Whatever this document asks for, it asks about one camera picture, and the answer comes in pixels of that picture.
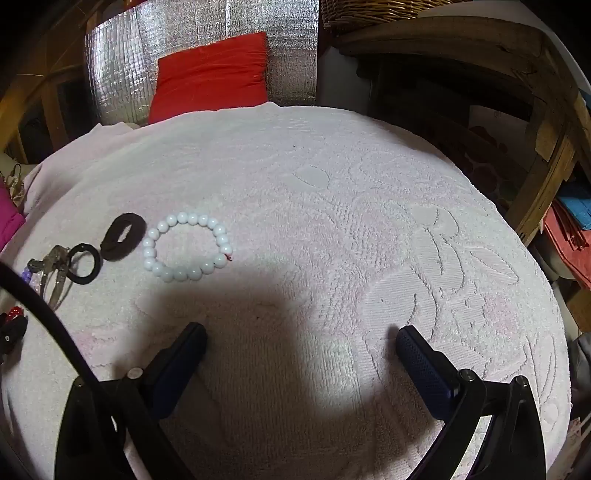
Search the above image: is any wooden furniture frame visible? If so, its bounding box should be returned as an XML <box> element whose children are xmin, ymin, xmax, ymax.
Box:
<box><xmin>0</xmin><ymin>28</ymin><xmax>93</xmax><ymax>162</ymax></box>

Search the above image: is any thin black hair tie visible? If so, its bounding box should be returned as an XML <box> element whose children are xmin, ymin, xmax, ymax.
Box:
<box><xmin>66</xmin><ymin>243</ymin><xmax>102</xmax><ymax>284</ymax></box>

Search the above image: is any wicker basket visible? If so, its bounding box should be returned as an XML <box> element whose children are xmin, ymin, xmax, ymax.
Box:
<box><xmin>320</xmin><ymin>0</ymin><xmax>458</xmax><ymax>31</ymax></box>

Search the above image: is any black fabric scrunchie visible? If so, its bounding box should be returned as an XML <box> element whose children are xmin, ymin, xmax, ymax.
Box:
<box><xmin>100</xmin><ymin>212</ymin><xmax>146</xmax><ymax>260</ymax></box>

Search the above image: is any magenta pillow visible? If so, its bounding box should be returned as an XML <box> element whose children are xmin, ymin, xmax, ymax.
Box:
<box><xmin>0</xmin><ymin>185</ymin><xmax>26</xmax><ymax>252</ymax></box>

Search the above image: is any red pillow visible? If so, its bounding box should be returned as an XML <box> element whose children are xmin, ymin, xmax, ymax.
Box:
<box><xmin>148</xmin><ymin>31</ymin><xmax>270</xmax><ymax>124</ymax></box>

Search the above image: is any silver foil insulation mat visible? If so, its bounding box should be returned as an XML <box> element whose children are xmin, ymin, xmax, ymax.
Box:
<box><xmin>84</xmin><ymin>0</ymin><xmax>320</xmax><ymax>127</ymax></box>

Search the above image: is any purple and clear bead bracelet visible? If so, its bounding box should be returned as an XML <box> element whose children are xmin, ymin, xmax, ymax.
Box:
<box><xmin>21</xmin><ymin>270</ymin><xmax>47</xmax><ymax>296</ymax></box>

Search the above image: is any gold and silver wristwatch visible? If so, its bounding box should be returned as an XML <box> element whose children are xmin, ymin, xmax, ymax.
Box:
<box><xmin>27</xmin><ymin>244</ymin><xmax>74</xmax><ymax>310</ymax></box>

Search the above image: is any white bead bracelet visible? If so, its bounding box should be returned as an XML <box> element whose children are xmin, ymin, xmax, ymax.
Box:
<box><xmin>142</xmin><ymin>211</ymin><xmax>232</xmax><ymax>282</ymax></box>

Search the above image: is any black and red accessory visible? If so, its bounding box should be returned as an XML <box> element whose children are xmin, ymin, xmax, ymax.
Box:
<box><xmin>0</xmin><ymin>305</ymin><xmax>28</xmax><ymax>356</ymax></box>

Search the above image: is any white pink textured blanket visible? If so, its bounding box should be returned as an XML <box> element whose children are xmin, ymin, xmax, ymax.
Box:
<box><xmin>0</xmin><ymin>102</ymin><xmax>575</xmax><ymax>480</ymax></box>

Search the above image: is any red bag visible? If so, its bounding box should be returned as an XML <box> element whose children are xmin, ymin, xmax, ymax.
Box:
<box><xmin>542</xmin><ymin>198</ymin><xmax>591</xmax><ymax>291</ymax></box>

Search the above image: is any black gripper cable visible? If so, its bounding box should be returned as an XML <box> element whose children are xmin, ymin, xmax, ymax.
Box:
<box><xmin>0</xmin><ymin>263</ymin><xmax>197</xmax><ymax>480</ymax></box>

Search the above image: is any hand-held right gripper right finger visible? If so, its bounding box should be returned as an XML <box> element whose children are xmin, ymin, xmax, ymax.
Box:
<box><xmin>396</xmin><ymin>325</ymin><xmax>548</xmax><ymax>480</ymax></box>

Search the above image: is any gold patterned cloth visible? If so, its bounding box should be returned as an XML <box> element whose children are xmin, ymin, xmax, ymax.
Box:
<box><xmin>0</xmin><ymin>164</ymin><xmax>28</xmax><ymax>208</ymax></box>

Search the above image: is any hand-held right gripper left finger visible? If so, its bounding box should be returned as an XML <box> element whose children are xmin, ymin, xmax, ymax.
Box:
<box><xmin>54</xmin><ymin>322</ymin><xmax>208</xmax><ymax>480</ymax></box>

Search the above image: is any wooden table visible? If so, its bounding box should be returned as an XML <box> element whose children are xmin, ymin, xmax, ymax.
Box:
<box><xmin>339</xmin><ymin>18</ymin><xmax>591</xmax><ymax>245</ymax></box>

